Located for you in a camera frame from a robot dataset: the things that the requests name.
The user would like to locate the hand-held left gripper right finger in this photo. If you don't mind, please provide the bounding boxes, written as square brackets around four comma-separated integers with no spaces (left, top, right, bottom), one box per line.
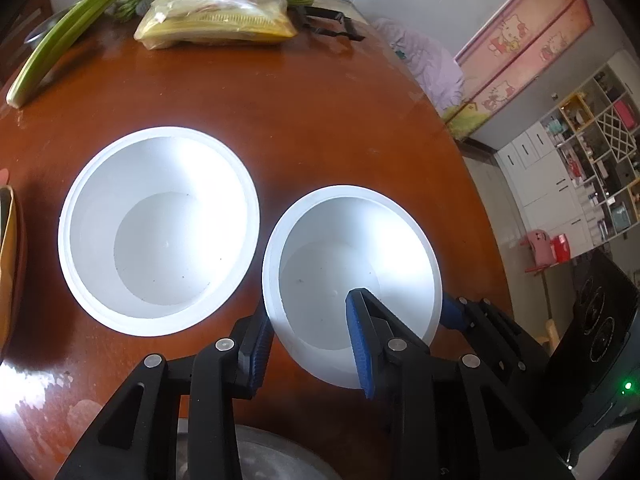
[345,287,576,480]

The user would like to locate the red box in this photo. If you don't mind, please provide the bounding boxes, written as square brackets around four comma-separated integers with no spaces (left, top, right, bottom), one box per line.
[547,234,573,263]

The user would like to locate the celery bunch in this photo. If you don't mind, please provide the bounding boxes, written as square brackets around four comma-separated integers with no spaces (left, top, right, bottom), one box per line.
[6,0,166,108]

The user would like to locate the dark wooden slatted chair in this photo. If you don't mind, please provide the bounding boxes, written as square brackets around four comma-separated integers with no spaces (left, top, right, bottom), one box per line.
[0,0,55,86]

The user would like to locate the pink plastic stool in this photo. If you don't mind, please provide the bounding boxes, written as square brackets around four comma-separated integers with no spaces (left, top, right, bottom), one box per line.
[520,229,553,273]

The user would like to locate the white disposable bowl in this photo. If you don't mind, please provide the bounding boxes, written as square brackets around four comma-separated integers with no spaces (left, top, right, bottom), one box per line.
[261,185,444,391]
[57,126,261,335]

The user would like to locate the purple cloth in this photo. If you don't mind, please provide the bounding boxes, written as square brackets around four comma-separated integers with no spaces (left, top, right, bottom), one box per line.
[372,17,466,116]

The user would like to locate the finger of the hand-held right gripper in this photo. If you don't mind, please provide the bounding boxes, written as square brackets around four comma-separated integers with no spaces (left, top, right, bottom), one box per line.
[441,292,531,376]
[480,297,553,361]

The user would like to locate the pink cartoon wardrobe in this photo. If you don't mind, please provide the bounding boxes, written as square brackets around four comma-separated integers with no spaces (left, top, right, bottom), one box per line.
[442,0,596,141]

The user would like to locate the white shelf cabinet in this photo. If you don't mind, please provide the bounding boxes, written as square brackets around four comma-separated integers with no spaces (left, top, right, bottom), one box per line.
[495,52,640,261]

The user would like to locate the yellow shell-shaped plate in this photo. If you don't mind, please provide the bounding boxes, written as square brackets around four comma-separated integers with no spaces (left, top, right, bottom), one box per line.
[0,185,27,353]

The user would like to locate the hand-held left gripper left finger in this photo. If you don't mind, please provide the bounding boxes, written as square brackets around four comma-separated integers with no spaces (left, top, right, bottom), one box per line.
[55,302,275,480]

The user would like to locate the bagged yellow corn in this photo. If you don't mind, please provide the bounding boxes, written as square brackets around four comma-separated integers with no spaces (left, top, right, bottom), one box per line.
[134,0,299,52]

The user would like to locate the stainless steel bowl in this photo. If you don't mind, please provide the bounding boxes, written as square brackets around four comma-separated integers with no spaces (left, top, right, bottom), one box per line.
[22,12,63,46]

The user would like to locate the round metal pan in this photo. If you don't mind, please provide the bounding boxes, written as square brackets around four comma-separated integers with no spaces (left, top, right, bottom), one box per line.
[175,422,346,480]

